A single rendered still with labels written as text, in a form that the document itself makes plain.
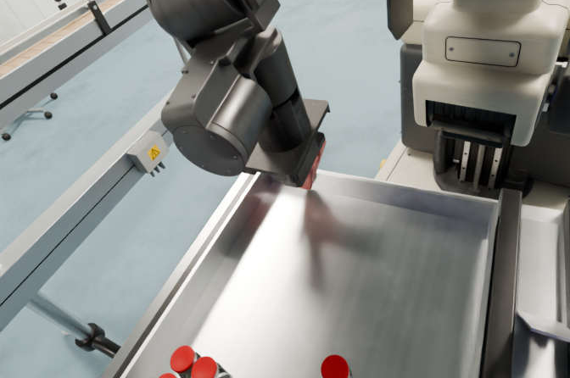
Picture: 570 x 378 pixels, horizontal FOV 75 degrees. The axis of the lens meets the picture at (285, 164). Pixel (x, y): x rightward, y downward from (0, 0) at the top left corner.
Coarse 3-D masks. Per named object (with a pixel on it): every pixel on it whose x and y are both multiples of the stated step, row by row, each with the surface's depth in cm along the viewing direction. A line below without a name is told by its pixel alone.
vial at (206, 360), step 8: (200, 360) 29; (208, 360) 29; (192, 368) 29; (200, 368) 29; (208, 368) 29; (216, 368) 29; (224, 368) 31; (192, 376) 29; (200, 376) 29; (208, 376) 28; (216, 376) 29; (224, 376) 30
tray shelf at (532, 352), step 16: (240, 176) 51; (448, 192) 41; (224, 208) 47; (528, 208) 38; (544, 208) 37; (208, 224) 46; (560, 224) 36; (560, 240) 35; (192, 256) 43; (560, 256) 34; (176, 272) 42; (560, 272) 33; (560, 288) 32; (160, 304) 39; (144, 320) 38; (128, 336) 38; (528, 336) 30; (544, 336) 29; (128, 352) 36; (528, 352) 29; (544, 352) 29; (560, 352) 28; (112, 368) 36; (512, 368) 28; (528, 368) 28; (544, 368) 28; (560, 368) 28
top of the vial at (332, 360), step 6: (336, 354) 27; (324, 360) 27; (330, 360) 27; (336, 360) 27; (342, 360) 27; (324, 366) 27; (330, 366) 27; (336, 366) 27; (342, 366) 27; (348, 366) 27; (324, 372) 27; (330, 372) 27; (336, 372) 27; (342, 372) 26; (348, 372) 26
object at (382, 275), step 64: (256, 192) 45; (320, 192) 45; (384, 192) 40; (256, 256) 41; (320, 256) 39; (384, 256) 37; (448, 256) 36; (192, 320) 37; (256, 320) 35; (320, 320) 34; (384, 320) 33; (448, 320) 32
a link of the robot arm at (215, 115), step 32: (256, 0) 25; (224, 32) 29; (256, 32) 27; (192, 64) 28; (224, 64) 26; (192, 96) 24; (224, 96) 26; (256, 96) 27; (192, 128) 25; (224, 128) 25; (256, 128) 27; (192, 160) 29; (224, 160) 27
